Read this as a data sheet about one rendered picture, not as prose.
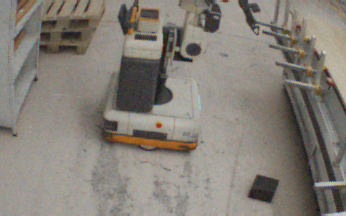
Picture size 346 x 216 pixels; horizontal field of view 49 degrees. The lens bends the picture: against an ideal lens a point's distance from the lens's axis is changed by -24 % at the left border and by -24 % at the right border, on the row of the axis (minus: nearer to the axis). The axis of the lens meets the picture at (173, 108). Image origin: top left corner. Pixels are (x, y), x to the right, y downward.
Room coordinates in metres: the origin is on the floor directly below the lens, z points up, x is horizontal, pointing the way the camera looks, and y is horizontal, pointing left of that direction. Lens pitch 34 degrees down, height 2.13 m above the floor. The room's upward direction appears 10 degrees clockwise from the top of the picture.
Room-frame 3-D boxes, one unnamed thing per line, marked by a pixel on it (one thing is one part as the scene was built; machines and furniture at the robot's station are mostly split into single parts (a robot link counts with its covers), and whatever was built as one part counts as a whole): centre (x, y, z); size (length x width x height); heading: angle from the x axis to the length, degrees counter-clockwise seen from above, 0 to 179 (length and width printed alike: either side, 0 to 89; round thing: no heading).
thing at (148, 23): (2.89, 0.27, 0.87); 0.23 x 0.15 x 0.11; 6
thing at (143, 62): (2.89, 0.25, 0.59); 0.55 x 0.34 x 0.83; 6
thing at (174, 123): (2.90, 0.15, 0.16); 0.67 x 0.64 x 0.25; 96
